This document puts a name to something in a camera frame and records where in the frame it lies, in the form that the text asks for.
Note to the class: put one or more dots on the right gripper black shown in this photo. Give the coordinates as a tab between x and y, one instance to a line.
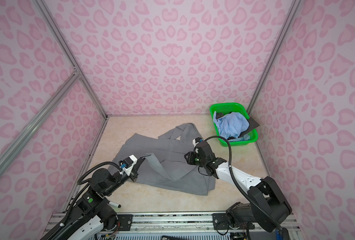
190	156

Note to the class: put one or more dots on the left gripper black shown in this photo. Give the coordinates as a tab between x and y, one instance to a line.
134	174

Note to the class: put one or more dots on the grey long sleeve shirt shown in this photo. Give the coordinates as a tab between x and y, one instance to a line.
164	165

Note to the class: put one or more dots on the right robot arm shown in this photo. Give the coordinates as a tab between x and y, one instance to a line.
267	205

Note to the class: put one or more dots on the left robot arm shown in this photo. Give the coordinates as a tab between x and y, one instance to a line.
91	212

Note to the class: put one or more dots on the black marker pen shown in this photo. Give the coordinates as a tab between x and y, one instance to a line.
114	205

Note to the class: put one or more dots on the light blue shirt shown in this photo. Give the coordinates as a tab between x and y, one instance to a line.
230	124

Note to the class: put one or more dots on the green plastic basket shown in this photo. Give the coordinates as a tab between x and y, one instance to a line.
232	122

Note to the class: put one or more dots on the black shirt in basket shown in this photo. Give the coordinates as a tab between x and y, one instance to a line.
252	123

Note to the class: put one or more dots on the blue tool at edge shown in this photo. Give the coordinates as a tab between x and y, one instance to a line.
282	234

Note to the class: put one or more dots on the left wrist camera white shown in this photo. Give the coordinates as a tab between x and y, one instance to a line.
127	165

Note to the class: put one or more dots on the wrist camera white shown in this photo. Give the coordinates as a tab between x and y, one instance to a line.
127	165
197	141

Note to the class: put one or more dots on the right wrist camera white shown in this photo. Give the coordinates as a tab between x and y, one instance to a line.
197	141

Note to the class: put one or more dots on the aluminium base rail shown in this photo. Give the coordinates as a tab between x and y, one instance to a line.
177	225

